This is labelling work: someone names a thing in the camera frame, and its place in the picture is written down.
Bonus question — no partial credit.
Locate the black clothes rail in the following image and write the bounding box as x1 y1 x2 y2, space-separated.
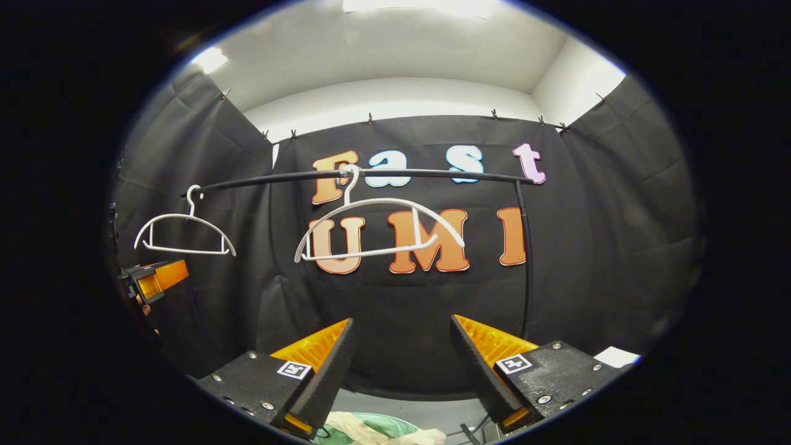
182 167 535 337

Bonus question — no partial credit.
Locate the black backdrop cloth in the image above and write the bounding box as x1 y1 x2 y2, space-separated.
111 65 705 396

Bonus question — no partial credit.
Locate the cream collared shirt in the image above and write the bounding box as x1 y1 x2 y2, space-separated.
324 411 447 445

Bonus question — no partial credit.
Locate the white flat board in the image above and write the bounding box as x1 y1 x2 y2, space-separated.
593 346 641 369

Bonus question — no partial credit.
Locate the white plastic hanger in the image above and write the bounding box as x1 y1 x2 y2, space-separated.
133 184 237 256
294 164 465 263

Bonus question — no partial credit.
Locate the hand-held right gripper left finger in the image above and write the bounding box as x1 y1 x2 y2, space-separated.
198 318 356 441

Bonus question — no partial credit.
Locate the green laundry hamper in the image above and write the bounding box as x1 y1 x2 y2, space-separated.
312 411 433 445

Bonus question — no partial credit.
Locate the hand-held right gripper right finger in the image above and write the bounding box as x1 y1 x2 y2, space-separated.
450 314 622 436

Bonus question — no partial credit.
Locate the ceiling light panel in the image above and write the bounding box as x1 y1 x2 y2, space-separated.
190 47 229 75
343 0 495 18

